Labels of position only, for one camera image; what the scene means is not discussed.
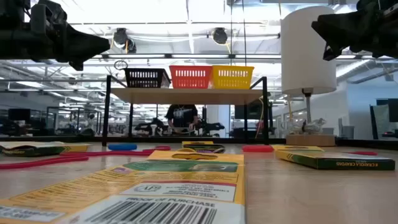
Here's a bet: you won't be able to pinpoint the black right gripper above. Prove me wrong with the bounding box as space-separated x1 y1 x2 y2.
312 0 398 62

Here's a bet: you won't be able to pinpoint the black metal table frame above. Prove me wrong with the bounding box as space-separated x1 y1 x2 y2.
0 136 398 147

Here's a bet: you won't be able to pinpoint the red piece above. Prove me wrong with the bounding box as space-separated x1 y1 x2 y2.
241 144 275 153

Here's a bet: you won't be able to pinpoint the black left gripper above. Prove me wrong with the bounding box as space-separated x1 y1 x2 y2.
26 0 111 72

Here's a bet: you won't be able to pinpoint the wooden shelf riser black legs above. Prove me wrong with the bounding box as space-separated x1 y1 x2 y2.
101 75 270 147

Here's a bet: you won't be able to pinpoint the black background monitor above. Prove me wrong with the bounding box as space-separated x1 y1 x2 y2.
234 104 264 121

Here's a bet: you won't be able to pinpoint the black plastic basket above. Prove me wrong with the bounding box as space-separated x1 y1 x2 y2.
124 68 171 88

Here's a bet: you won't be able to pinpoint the blue coil wrist keyring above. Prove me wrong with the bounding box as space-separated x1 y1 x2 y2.
108 143 138 152

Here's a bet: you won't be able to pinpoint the orange plastic basket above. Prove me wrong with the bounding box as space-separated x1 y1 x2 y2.
169 65 214 90

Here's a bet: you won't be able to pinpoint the grey waste bin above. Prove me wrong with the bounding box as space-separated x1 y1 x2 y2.
340 125 355 139

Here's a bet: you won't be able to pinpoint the person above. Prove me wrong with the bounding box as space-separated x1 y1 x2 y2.
164 104 200 137

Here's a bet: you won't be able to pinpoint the black ceiling cable reel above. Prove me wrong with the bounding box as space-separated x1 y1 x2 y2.
212 27 229 45
112 27 137 54

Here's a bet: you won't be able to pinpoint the yellow plastic basket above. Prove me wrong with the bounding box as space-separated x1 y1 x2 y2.
211 65 255 90

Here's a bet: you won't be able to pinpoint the dark background monitor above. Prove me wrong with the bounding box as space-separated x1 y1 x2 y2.
7 108 32 123

